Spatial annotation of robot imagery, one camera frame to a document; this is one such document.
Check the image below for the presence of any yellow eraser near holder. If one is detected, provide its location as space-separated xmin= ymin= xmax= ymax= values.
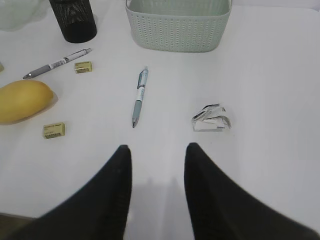
xmin=74 ymin=61 xmax=93 ymax=74

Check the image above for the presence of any blue white pen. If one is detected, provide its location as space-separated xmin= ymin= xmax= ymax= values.
xmin=132 ymin=66 xmax=149 ymax=128

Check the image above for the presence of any yellow mango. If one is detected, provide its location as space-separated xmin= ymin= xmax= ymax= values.
xmin=0 ymin=80 xmax=54 ymax=124

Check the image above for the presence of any waste paper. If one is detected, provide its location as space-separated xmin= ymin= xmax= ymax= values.
xmin=191 ymin=103 xmax=232 ymax=132

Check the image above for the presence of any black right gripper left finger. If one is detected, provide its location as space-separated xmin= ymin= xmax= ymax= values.
xmin=7 ymin=145 xmax=132 ymax=240

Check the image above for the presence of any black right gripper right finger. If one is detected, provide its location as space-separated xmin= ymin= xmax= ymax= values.
xmin=184 ymin=143 xmax=320 ymax=240

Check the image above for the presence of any yellow eraser front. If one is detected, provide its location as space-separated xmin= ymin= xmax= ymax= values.
xmin=43 ymin=122 xmax=66 ymax=139

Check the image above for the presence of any grey white pen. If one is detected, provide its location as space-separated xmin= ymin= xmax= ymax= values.
xmin=22 ymin=48 xmax=92 ymax=80

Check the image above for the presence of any black mesh pen holder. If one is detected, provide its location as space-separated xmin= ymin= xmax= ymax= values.
xmin=49 ymin=0 xmax=98 ymax=44

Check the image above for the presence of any green woven plastic basket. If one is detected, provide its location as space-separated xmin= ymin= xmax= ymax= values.
xmin=125 ymin=0 xmax=233 ymax=53

